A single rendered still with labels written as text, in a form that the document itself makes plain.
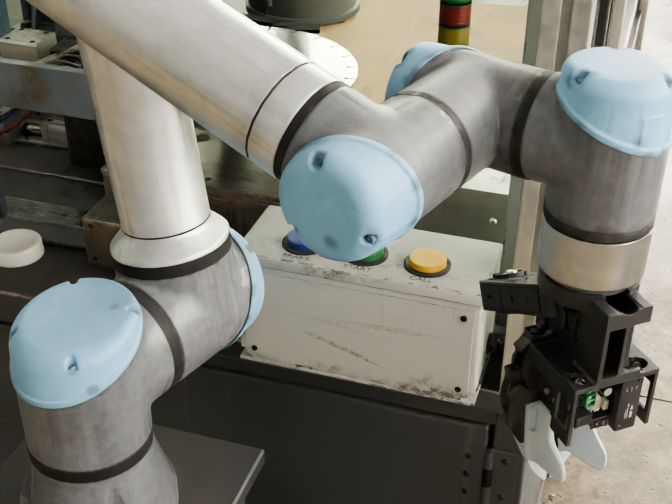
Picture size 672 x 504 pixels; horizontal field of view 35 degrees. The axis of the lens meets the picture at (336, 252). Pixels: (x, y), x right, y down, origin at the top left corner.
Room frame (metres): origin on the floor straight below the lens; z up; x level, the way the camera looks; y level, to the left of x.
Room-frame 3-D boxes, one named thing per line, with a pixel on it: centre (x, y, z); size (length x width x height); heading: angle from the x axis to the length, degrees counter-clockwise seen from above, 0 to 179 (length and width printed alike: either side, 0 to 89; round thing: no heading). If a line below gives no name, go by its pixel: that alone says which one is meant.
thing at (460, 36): (1.43, -0.16, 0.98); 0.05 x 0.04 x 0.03; 162
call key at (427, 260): (0.96, -0.10, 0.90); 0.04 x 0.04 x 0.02
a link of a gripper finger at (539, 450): (0.62, -0.17, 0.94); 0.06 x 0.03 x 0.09; 22
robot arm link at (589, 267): (0.63, -0.18, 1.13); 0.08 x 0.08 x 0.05
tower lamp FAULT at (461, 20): (1.43, -0.16, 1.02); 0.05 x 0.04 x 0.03; 162
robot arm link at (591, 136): (0.63, -0.18, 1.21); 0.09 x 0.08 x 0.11; 55
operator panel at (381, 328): (1.00, -0.04, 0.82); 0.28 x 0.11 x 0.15; 72
